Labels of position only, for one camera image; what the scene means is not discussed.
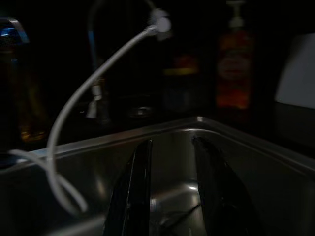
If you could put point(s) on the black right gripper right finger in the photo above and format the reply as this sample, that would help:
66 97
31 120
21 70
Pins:
221 201

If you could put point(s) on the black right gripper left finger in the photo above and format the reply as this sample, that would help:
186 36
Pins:
133 196

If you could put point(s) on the thin black stick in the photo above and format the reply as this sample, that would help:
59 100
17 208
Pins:
189 209

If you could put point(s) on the stainless steel sink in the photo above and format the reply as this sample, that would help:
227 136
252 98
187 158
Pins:
172 159

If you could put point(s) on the round metal drain cap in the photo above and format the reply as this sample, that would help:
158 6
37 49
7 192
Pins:
140 111

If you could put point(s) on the gooseneck metal faucet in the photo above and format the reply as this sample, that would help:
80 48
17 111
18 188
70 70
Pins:
94 91

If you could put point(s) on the dark jar with yellow lid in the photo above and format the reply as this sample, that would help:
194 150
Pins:
179 93

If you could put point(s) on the orange pump soap bottle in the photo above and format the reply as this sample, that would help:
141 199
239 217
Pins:
233 68

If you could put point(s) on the yellow oil bottle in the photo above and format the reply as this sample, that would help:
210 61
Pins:
27 103

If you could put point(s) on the white board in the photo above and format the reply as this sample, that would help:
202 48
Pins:
297 73

